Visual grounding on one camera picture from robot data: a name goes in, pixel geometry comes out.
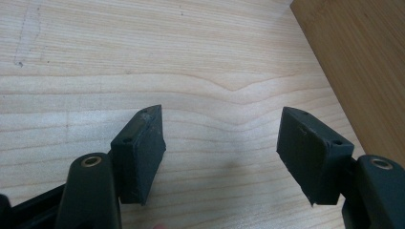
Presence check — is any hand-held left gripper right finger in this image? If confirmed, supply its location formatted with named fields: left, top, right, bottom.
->
left=276, top=106, right=405, bottom=229

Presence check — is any brown wooden board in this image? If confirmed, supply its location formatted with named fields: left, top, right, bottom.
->
left=289, top=0, right=405, bottom=167

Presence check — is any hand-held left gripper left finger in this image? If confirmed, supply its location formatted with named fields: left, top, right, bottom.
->
left=54, top=104, right=167, bottom=229

